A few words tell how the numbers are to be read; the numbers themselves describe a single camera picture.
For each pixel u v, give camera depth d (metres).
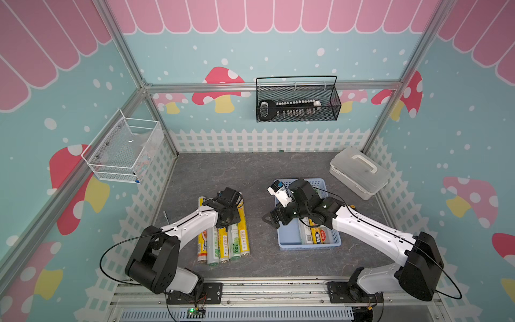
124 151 0.81
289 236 0.89
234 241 0.83
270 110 0.90
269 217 0.67
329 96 0.94
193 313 0.73
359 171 0.98
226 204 0.70
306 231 0.85
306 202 0.58
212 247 0.81
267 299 0.74
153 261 0.43
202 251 0.81
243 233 0.87
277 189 0.68
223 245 0.83
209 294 0.74
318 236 0.85
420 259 0.40
